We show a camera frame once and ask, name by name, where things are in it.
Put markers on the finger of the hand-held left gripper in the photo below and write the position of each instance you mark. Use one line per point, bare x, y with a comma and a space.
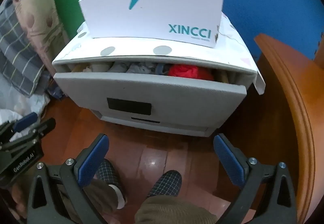
46, 125
25, 120

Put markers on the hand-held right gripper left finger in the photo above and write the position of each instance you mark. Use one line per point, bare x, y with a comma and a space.
92, 160

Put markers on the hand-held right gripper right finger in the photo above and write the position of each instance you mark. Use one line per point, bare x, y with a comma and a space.
229, 160

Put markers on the red underwear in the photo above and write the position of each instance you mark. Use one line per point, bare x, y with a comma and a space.
187, 71

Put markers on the white plastic bag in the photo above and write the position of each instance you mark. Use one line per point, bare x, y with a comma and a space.
15, 107

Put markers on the person's left plaid slipper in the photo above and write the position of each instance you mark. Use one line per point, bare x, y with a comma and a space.
111, 171

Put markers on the person's plaid slipper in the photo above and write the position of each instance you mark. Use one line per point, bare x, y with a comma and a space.
111, 171
165, 183

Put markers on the white bedside cabinet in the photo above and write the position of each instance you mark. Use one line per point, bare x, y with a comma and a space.
177, 126

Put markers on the person's right plaid slipper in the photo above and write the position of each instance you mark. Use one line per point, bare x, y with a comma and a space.
165, 183

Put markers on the beige cloth roll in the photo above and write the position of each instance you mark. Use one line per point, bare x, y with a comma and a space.
87, 68

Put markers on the grey plaid blanket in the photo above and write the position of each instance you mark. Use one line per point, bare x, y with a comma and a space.
15, 49

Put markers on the person's right leg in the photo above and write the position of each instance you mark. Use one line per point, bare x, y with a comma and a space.
172, 211

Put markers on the wooden bed board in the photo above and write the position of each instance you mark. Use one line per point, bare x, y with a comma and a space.
298, 100

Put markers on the beige floral pillow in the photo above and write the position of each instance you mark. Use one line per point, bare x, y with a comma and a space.
38, 19

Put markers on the white cardboard box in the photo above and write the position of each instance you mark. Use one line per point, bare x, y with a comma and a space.
151, 11

